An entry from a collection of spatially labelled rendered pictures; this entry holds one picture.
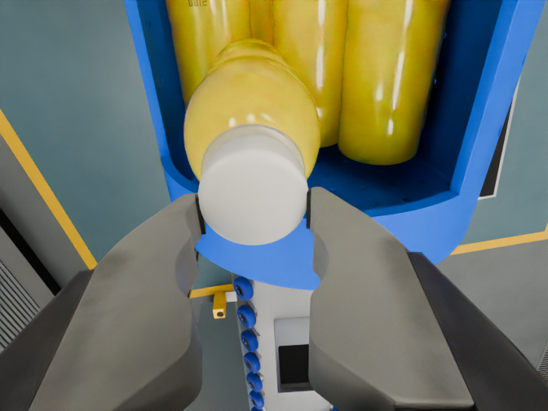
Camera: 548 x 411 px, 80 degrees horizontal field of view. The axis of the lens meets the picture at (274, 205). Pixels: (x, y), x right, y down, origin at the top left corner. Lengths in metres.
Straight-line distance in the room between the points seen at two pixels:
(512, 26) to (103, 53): 1.41
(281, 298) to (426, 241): 0.49
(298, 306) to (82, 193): 1.32
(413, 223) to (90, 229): 1.78
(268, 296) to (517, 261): 1.91
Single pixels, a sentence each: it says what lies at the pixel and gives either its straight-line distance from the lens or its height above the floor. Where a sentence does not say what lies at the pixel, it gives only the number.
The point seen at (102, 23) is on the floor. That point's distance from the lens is 1.50.
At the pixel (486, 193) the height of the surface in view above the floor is 0.15.
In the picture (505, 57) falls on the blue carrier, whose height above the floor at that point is 1.21.
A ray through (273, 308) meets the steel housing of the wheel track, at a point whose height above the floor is 0.93.
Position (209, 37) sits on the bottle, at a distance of 0.30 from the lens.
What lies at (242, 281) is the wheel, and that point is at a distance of 0.60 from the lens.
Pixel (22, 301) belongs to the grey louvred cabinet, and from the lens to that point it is 2.01.
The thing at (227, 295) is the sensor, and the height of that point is 0.90.
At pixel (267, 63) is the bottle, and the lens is 0.17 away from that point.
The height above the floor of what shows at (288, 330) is 0.96.
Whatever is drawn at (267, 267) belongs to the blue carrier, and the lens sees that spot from 0.23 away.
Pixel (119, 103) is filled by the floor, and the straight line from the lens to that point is 1.54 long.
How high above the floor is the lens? 1.39
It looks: 58 degrees down
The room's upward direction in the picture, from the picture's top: 175 degrees clockwise
